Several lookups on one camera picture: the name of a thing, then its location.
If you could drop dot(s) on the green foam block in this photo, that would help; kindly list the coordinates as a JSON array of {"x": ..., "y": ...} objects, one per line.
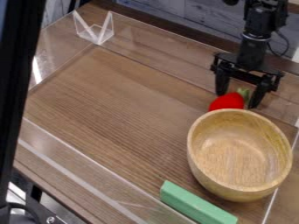
[{"x": 192, "y": 206}]

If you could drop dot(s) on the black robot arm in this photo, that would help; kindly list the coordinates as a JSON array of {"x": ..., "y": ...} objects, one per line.
[{"x": 264, "y": 17}]

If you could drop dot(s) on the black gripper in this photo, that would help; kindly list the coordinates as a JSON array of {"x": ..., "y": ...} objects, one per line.
[{"x": 264, "y": 77}]

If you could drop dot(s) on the black vertical frame post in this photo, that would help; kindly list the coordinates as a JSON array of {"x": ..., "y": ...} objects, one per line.
[{"x": 20, "y": 26}]

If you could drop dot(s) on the red plush strawberry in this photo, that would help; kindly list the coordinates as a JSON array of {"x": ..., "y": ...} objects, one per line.
[{"x": 234, "y": 100}]

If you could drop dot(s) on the clear acrylic corner bracket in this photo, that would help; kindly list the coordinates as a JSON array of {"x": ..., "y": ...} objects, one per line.
[{"x": 98, "y": 34}]

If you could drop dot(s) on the wooden bowl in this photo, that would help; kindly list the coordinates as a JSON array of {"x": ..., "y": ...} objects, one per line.
[{"x": 239, "y": 154}]

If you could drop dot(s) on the clear acrylic front wall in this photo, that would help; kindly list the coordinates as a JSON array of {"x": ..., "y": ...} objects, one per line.
[{"x": 96, "y": 194}]

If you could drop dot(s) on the black metal frame bracket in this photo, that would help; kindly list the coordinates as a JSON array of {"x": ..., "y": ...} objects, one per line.
[{"x": 47, "y": 217}]

